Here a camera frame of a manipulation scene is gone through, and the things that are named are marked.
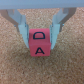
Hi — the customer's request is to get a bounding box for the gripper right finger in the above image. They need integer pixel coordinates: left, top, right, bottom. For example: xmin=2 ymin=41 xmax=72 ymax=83
xmin=48 ymin=7 xmax=80 ymax=46

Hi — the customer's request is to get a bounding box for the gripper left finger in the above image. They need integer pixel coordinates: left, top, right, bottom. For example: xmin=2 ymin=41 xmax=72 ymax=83
xmin=0 ymin=8 xmax=32 ymax=50

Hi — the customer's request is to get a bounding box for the pink block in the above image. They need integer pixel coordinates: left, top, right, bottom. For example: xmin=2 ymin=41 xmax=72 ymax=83
xmin=27 ymin=28 xmax=53 ymax=58

